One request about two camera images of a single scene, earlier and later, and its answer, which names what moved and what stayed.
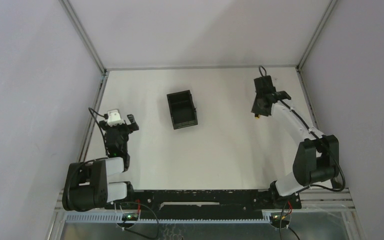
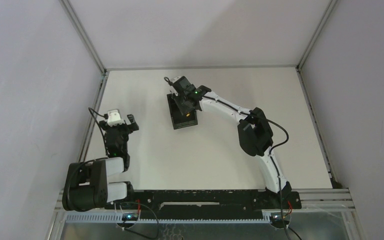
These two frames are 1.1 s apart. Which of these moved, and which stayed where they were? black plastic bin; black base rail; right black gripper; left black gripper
Moved: right black gripper
Stayed: black base rail; left black gripper; black plastic bin
